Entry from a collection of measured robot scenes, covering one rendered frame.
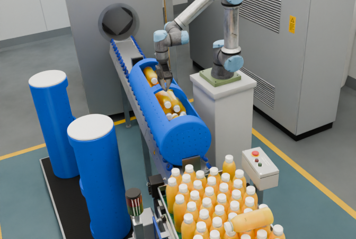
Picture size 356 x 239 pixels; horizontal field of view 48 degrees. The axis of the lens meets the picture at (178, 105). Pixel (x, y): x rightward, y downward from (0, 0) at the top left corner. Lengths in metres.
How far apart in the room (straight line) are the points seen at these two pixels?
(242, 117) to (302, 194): 1.07
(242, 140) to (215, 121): 0.31
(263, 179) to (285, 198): 1.49
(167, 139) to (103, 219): 0.92
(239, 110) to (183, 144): 0.66
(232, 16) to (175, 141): 0.76
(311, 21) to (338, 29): 0.34
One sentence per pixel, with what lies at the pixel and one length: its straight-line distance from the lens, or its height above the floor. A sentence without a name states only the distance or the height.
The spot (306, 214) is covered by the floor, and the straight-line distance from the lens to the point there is 3.33.
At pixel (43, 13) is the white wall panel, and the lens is 7.05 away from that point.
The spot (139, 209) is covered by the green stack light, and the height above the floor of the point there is 1.19.
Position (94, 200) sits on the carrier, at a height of 0.56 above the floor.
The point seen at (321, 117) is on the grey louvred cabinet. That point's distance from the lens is 4.11.
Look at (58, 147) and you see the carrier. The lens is 3.36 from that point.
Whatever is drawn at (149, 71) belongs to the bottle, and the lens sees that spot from 2.72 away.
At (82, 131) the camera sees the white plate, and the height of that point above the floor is 1.04.
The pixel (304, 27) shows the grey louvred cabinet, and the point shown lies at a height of 1.16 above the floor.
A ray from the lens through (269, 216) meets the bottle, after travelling 1.66.
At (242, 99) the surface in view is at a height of 1.04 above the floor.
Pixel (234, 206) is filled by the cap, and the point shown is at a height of 1.09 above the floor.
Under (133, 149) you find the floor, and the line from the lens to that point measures 3.97.
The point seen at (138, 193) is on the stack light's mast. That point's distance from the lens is 1.61.
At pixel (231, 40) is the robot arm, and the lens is 2.33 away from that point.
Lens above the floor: 2.34
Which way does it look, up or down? 31 degrees down
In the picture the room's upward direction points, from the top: 4 degrees counter-clockwise
